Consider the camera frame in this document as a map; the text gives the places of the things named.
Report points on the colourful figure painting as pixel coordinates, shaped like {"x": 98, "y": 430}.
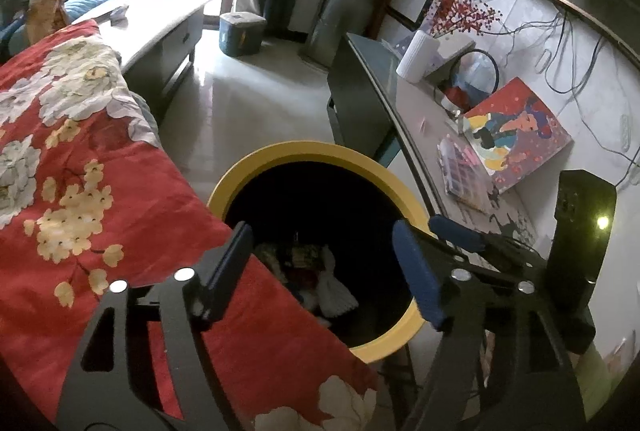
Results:
{"x": 520, "y": 136}

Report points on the glass-top television cabinet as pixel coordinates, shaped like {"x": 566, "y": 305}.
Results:
{"x": 425, "y": 161}

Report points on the yellow-rimmed black trash bin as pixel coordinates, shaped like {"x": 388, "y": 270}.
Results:
{"x": 300, "y": 151}

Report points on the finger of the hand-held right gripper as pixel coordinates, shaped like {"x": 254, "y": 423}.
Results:
{"x": 457, "y": 231}

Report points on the white foam fruit net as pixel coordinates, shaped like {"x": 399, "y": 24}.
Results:
{"x": 337, "y": 293}

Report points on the red floral blanket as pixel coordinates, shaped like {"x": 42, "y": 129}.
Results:
{"x": 125, "y": 191}

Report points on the white power strip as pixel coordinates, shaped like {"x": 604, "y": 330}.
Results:
{"x": 625, "y": 131}

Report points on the blue storage box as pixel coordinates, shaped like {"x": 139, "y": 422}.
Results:
{"x": 242, "y": 36}

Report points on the white oval wall hook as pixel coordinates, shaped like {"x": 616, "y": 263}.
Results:
{"x": 545, "y": 61}

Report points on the white printed box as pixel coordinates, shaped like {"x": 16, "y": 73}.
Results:
{"x": 452, "y": 51}

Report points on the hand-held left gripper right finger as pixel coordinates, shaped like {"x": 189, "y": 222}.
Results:
{"x": 417, "y": 276}

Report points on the white ribbed vase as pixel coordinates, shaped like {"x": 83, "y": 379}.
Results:
{"x": 415, "y": 58}

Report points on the grey coffee table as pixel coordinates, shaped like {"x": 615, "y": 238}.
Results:
{"x": 160, "y": 16}

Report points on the clear bead organizer box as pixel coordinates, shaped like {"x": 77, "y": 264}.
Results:
{"x": 465, "y": 176}

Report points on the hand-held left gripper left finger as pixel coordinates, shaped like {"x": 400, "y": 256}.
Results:
{"x": 230, "y": 266}

